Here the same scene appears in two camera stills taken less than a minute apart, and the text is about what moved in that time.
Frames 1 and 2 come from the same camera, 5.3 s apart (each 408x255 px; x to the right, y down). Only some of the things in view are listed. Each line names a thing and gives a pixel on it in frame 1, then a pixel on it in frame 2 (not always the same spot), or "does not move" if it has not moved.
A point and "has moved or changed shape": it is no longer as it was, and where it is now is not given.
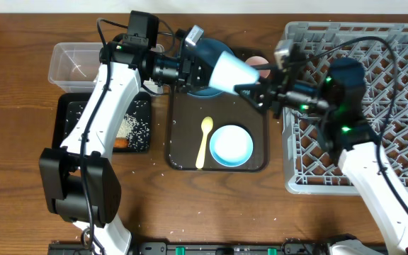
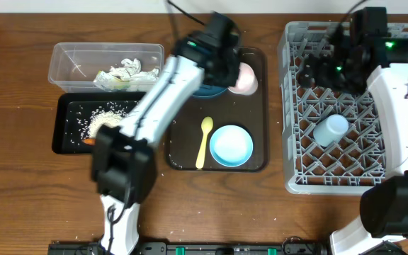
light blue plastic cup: [229, 71] has moved or changed shape
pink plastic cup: [258, 60] -> [246, 82]
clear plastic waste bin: [75, 66] does not move
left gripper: [196, 64] -> [231, 78]
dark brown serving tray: [185, 113] does not move
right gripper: [277, 94] -> [322, 64]
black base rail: [309, 246] does not move
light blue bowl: [231, 146] does not move
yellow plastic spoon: [206, 123] does not move
